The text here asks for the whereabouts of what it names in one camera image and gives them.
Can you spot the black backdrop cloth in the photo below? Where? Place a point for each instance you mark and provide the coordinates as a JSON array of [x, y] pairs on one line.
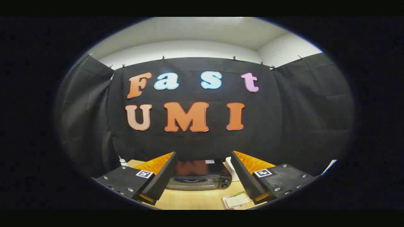
[[195, 142]]

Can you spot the white pop-up toaster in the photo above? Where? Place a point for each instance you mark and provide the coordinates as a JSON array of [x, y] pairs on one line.
[[233, 170]]

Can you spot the white bottle with green label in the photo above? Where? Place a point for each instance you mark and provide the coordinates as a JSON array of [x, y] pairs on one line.
[[123, 162]]

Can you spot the bread and lettuce sandwich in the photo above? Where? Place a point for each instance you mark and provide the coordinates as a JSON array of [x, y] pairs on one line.
[[237, 200]]

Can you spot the black toaster oven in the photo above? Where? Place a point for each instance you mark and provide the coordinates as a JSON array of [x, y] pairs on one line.
[[202, 176]]

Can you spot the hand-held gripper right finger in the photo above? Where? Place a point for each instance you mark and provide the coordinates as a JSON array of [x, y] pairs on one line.
[[244, 176]]

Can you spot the white slotted tray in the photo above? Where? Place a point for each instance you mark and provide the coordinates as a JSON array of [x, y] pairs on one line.
[[224, 201]]

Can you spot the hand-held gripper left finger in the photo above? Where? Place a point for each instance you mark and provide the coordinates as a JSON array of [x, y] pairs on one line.
[[162, 178]]

